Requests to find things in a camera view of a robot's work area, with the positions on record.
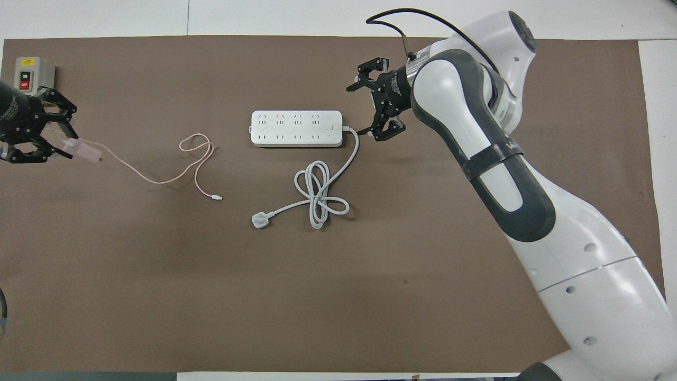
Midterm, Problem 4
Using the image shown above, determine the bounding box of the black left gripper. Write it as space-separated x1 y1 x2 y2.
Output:
0 79 79 164

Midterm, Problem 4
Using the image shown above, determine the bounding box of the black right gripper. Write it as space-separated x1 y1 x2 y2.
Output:
347 57 414 142

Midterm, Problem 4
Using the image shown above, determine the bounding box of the pink charger adapter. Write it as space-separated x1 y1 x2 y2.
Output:
63 139 104 163

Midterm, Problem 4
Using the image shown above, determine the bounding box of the white power strip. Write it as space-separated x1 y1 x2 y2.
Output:
251 110 343 148

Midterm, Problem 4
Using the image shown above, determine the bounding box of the pink charging cable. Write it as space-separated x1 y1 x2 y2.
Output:
79 134 223 201

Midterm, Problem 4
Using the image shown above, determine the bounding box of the brown table mat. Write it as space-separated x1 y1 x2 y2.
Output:
0 35 666 374

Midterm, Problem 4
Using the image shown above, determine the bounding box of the grey on-off switch box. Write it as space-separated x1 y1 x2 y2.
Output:
14 57 56 98

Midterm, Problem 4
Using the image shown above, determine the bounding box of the white power cord with plug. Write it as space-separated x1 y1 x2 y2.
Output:
250 126 360 230

